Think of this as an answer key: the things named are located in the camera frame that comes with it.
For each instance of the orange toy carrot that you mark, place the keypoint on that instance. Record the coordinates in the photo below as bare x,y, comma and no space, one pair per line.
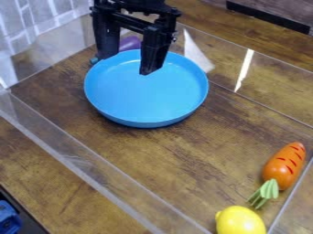
279,173

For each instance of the yellow toy lemon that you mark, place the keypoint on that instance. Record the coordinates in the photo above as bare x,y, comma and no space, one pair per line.
238,220

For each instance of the blue object at corner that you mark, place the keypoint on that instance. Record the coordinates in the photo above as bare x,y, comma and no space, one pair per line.
9,219

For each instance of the purple toy eggplant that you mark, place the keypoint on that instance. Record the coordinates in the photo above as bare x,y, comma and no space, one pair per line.
129,43

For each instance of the clear acrylic enclosure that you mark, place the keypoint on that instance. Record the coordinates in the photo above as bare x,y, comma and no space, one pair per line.
91,177

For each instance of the blue plastic plate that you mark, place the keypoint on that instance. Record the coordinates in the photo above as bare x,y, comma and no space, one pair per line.
146,101

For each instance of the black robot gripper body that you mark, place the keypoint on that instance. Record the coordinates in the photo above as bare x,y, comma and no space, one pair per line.
132,14

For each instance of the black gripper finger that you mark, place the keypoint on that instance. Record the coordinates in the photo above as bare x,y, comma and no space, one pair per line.
107,35
154,48

